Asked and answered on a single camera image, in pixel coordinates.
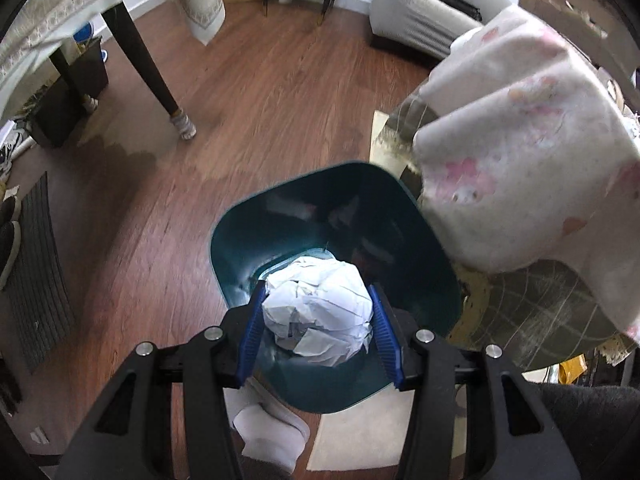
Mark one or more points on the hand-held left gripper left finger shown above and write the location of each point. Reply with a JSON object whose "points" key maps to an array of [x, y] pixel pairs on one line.
{"points": [[252, 332]]}

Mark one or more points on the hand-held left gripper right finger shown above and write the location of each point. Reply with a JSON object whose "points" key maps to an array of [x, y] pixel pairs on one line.
{"points": [[384, 332]]}

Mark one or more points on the white paper ball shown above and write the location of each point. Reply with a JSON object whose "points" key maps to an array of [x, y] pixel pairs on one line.
{"points": [[315, 305]]}

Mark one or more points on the teal plastic trash bin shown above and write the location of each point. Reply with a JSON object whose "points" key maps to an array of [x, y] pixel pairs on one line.
{"points": [[350, 195]]}

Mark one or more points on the grey slipper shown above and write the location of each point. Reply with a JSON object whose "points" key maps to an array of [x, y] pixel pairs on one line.
{"points": [[272, 435]]}

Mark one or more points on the beige rug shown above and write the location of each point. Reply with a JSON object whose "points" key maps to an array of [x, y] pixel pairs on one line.
{"points": [[360, 435]]}

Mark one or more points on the yellow padded envelope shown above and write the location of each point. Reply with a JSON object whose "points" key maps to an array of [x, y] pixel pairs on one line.
{"points": [[572, 370]]}

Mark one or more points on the grey striped door mat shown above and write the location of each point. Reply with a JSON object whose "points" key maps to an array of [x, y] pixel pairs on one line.
{"points": [[40, 285]]}

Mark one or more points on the pink printed tablecloth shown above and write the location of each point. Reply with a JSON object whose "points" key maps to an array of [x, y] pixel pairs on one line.
{"points": [[525, 160]]}

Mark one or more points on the black slip-on shoe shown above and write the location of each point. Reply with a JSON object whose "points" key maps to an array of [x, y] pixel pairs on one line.
{"points": [[7, 210], [9, 255]]}

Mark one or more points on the dark table leg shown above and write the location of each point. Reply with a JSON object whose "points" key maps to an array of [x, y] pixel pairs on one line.
{"points": [[70, 72], [145, 70]]}

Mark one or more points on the black storage box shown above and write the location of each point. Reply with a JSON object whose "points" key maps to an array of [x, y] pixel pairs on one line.
{"points": [[55, 117]]}

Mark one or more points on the white sneaker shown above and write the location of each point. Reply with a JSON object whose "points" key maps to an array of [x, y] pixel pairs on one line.
{"points": [[12, 147]]}

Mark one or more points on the grey armchair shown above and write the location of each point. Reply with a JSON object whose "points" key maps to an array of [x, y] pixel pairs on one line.
{"points": [[400, 5]]}

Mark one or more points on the blue plastic object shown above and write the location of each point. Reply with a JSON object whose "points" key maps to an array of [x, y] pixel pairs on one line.
{"points": [[85, 32]]}

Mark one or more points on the beige patterned tablecloth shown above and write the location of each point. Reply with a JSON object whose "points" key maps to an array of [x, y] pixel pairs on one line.
{"points": [[50, 10]]}

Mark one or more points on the white wall socket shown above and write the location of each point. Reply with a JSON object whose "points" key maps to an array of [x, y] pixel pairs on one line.
{"points": [[39, 436]]}

